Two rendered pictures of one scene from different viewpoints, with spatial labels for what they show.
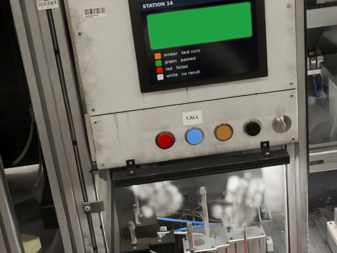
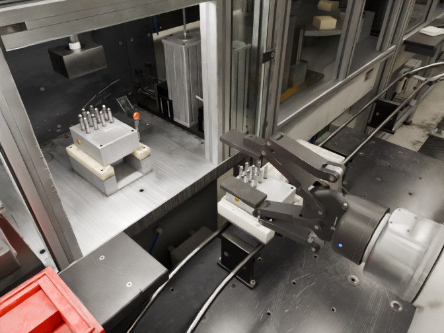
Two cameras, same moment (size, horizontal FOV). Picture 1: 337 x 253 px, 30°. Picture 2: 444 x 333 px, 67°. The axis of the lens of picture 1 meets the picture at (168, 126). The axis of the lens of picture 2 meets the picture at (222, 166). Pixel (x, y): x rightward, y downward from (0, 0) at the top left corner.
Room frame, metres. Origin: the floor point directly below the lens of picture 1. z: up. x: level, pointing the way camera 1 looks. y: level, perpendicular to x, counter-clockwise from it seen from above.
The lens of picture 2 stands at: (0.71, -0.17, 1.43)
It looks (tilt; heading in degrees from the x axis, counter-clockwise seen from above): 38 degrees down; 313
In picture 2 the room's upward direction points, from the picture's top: straight up
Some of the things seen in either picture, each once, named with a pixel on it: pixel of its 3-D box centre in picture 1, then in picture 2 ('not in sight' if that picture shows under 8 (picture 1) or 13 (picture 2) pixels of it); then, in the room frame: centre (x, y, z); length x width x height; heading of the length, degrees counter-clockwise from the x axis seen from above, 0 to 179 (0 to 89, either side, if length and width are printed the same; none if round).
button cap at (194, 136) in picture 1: (194, 135); not in sight; (1.15, -0.05, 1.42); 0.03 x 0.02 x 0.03; 92
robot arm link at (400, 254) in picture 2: not in sight; (400, 250); (0.73, -0.48, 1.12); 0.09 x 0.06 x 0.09; 92
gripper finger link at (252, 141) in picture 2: not in sight; (261, 139); (0.92, -0.48, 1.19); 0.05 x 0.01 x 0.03; 2
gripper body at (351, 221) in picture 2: not in sight; (339, 218); (0.80, -0.48, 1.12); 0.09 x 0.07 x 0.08; 2
